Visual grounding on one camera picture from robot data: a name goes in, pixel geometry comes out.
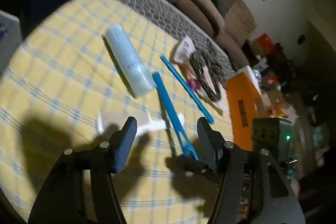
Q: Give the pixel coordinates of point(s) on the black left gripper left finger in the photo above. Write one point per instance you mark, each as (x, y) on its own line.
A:
(61, 198)

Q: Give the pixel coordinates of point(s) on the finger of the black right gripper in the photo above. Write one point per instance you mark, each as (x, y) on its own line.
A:
(195, 166)

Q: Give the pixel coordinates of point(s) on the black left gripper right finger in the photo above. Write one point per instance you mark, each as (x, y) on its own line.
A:
(271, 198)

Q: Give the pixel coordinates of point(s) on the blue plastic hanger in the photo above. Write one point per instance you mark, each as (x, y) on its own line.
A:
(192, 95)
(186, 146)

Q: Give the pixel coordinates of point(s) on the orange cardboard box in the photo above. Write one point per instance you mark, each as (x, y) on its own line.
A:
(241, 96)

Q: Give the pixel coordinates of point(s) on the white tissue box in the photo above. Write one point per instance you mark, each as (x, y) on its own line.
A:
(253, 75)

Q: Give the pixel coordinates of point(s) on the zebra pattern fabric headband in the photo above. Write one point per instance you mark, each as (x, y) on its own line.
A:
(208, 71)

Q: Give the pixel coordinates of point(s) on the pale blue plastic bottle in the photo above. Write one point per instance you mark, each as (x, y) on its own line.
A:
(129, 61)

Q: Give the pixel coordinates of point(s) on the brown sofa cushion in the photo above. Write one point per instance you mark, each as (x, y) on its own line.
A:
(209, 9)

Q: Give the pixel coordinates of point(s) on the grey stone pattern mat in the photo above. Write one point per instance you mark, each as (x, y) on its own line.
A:
(178, 25)

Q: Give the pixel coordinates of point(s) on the yellow blue plaid tablecloth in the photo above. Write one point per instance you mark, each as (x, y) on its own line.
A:
(57, 82)

